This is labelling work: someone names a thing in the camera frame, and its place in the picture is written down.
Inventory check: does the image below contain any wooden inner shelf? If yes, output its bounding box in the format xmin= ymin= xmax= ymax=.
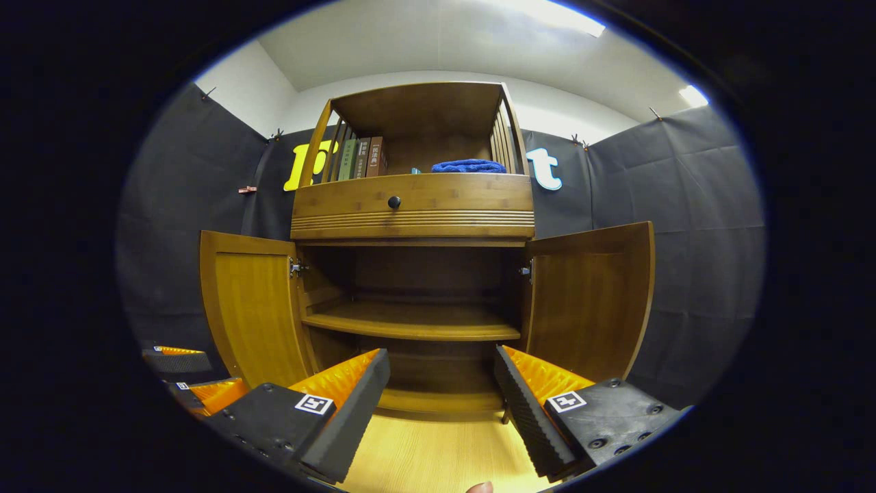
xmin=302 ymin=301 xmax=522 ymax=342

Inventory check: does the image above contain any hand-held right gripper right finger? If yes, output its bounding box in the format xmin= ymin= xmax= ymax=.
xmin=494 ymin=344 xmax=685 ymax=480

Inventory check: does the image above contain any blue folded towel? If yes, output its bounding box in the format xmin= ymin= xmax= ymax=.
xmin=431 ymin=159 xmax=508 ymax=174

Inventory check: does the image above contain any wooden ribbed drawer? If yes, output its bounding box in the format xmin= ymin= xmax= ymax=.
xmin=291 ymin=173 xmax=536 ymax=240

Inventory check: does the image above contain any black backdrop cloth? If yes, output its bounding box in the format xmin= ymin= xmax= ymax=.
xmin=116 ymin=81 xmax=766 ymax=412

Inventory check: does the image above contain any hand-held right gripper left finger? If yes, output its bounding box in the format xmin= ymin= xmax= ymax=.
xmin=205 ymin=348 xmax=391 ymax=485

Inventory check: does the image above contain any wooden double-door shoe cabinet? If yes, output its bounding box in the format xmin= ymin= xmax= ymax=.
xmin=198 ymin=82 xmax=656 ymax=422

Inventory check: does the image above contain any wooden shoe cabinet door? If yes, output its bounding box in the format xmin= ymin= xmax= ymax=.
xmin=521 ymin=220 xmax=656 ymax=384
xmin=199 ymin=230 xmax=317 ymax=389

